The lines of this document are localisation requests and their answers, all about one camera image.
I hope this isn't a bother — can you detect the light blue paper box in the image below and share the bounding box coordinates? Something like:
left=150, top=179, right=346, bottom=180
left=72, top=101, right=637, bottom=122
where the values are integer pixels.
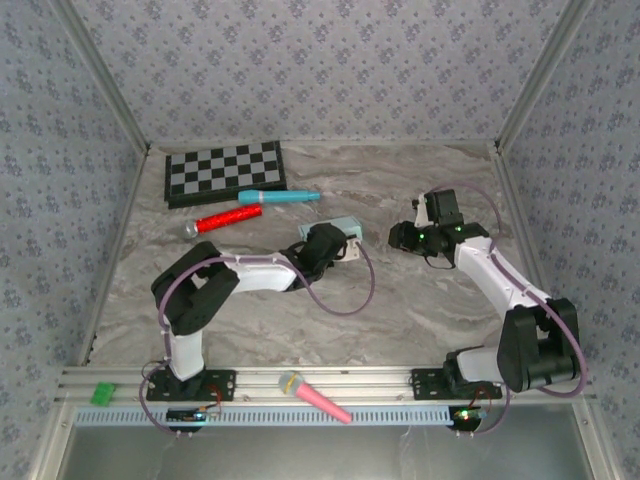
left=298, top=215, right=364, bottom=242

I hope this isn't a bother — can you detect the blue toy microphone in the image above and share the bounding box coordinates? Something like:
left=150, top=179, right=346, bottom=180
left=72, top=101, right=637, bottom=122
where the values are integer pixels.
left=238, top=188, right=322, bottom=206

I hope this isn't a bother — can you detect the red glitter toy microphone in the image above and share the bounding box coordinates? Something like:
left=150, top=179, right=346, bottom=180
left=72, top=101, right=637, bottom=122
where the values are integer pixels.
left=180, top=203, right=264, bottom=240

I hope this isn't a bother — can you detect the black and grey chessboard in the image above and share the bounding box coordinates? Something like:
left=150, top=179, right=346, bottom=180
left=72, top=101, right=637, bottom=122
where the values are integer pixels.
left=163, top=139, right=290, bottom=210

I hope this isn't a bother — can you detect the pink toy microphone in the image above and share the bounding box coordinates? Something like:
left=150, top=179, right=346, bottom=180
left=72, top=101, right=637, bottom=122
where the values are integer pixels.
left=277, top=370, right=354, bottom=425

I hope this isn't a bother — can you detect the small circuit board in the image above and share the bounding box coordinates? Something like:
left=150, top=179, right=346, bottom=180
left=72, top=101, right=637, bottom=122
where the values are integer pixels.
left=451, top=405, right=489, bottom=426
left=166, top=407, right=222, bottom=425

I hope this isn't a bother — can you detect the grey metal panel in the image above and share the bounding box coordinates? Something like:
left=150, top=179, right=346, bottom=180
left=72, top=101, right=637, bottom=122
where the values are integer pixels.
left=59, top=424, right=594, bottom=480

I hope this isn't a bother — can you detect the green plastic block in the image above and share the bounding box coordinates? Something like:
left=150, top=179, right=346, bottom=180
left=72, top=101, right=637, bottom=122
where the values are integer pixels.
left=89, top=381, right=117, bottom=405

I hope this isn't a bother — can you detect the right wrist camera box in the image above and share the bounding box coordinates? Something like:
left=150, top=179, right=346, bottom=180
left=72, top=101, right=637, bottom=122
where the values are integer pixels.
left=411, top=193, right=432, bottom=227

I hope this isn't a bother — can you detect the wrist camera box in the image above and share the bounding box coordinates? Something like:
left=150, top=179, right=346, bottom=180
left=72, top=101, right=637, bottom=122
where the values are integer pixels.
left=341, top=233, right=363, bottom=263
left=411, top=193, right=432, bottom=227

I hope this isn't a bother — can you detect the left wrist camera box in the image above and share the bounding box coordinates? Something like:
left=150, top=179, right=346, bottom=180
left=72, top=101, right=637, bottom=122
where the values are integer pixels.
left=341, top=233, right=363, bottom=263

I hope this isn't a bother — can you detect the purple cable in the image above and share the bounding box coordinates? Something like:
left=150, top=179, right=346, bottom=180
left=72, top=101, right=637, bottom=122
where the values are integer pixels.
left=138, top=242, right=376, bottom=437
left=432, top=181, right=589, bottom=437

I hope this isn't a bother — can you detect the aluminium side rail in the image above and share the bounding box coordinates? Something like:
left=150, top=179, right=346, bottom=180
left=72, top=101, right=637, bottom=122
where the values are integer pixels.
left=489, top=142, right=572, bottom=365
left=74, top=144, right=152, bottom=366

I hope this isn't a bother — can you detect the aluminium front rail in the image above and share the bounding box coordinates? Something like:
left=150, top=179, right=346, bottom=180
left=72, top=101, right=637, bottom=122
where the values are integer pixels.
left=53, top=364, right=599, bottom=404

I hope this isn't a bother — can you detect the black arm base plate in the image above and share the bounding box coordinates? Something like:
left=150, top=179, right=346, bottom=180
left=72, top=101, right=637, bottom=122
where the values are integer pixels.
left=410, top=367, right=503, bottom=401
left=145, top=368, right=237, bottom=402

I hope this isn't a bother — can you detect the grey slotted cable duct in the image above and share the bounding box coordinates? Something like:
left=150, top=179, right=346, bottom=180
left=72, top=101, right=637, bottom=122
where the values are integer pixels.
left=73, top=404, right=454, bottom=429

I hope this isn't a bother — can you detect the aluminium frame post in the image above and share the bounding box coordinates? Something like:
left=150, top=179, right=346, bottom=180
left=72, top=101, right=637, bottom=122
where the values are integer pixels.
left=494, top=0, right=596, bottom=151
left=49, top=0, right=152, bottom=151

